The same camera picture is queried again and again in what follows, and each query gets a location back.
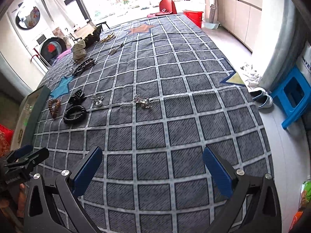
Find green translucent bangle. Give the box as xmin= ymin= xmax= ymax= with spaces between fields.
xmin=21 ymin=117 xmax=29 ymax=136

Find blue plastic stool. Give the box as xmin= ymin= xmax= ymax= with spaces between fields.
xmin=269 ymin=66 xmax=311 ymax=130

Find black hair claw clip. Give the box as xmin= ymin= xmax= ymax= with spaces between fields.
xmin=68 ymin=90 xmax=87 ymax=104

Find red plastic bucket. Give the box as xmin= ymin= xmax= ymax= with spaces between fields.
xmin=182 ymin=9 xmax=204 ymax=29

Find black bead bracelets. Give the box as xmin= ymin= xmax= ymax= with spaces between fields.
xmin=72 ymin=58 xmax=97 ymax=76

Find beige folding chair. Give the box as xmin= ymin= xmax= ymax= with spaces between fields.
xmin=69 ymin=19 xmax=109 ymax=42

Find small metal hair pin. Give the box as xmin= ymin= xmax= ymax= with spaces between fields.
xmin=109 ymin=43 xmax=125 ymax=55

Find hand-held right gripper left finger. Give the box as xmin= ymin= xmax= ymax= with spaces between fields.
xmin=23 ymin=147 xmax=103 ymax=233

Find grey checked star tablecloth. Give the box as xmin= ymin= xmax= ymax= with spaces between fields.
xmin=31 ymin=14 xmax=273 ymax=233

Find silver shoe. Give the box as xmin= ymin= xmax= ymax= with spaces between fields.
xmin=252 ymin=87 xmax=267 ymax=102
xmin=257 ymin=94 xmax=274 ymax=109

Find green orange packet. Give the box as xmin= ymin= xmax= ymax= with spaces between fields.
xmin=297 ymin=178 xmax=311 ymax=210

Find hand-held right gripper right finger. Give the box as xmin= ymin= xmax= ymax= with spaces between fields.
xmin=203 ymin=147 xmax=282 ymax=233

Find brown wooden bead bracelet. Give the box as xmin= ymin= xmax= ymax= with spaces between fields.
xmin=48 ymin=98 xmax=62 ymax=118

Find dark spiral hair tie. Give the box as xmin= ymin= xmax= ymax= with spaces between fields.
xmin=63 ymin=104 xmax=87 ymax=125

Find grey shallow tray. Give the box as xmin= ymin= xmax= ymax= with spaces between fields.
xmin=11 ymin=85 xmax=51 ymax=149

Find white dotted hair bow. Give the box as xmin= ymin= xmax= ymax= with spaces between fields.
xmin=73 ymin=41 xmax=87 ymax=64

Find silver keychain charm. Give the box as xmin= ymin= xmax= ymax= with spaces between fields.
xmin=91 ymin=94 xmax=105 ymax=106

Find person's left forearm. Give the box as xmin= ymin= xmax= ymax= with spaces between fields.
xmin=0 ymin=184 xmax=27 ymax=233

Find white curtain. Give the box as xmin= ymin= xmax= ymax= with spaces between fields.
xmin=38 ymin=0 xmax=74 ymax=30

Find white crumpled cloth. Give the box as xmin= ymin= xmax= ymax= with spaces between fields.
xmin=239 ymin=63 xmax=262 ymax=86

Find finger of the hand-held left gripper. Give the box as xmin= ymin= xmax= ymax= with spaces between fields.
xmin=7 ymin=144 xmax=33 ymax=163
xmin=3 ymin=148 xmax=49 ymax=174

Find small silver charm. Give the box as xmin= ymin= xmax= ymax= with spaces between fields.
xmin=133 ymin=94 xmax=151 ymax=109

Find beige low cabinet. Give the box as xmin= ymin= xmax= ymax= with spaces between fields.
xmin=216 ymin=0 xmax=263 ymax=53

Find red plastic chair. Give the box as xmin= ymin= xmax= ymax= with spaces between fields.
xmin=159 ymin=0 xmax=178 ymax=15

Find white washing machine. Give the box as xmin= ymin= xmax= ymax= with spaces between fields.
xmin=31 ymin=29 xmax=69 ymax=68

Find white dryer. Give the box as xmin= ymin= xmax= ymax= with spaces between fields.
xmin=7 ymin=0 xmax=52 ymax=44

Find pale plastic basin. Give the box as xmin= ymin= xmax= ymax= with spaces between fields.
xmin=201 ymin=20 xmax=221 ymax=31

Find white printed bag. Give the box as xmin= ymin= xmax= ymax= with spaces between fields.
xmin=300 ymin=48 xmax=311 ymax=78

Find gold chain jewelry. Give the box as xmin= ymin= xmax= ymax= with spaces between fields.
xmin=98 ymin=34 xmax=116 ymax=44

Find red embroidered cushion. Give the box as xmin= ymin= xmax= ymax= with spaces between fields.
xmin=0 ymin=124 xmax=14 ymax=156

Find grey curtain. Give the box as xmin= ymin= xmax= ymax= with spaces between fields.
xmin=252 ymin=0 xmax=311 ymax=93

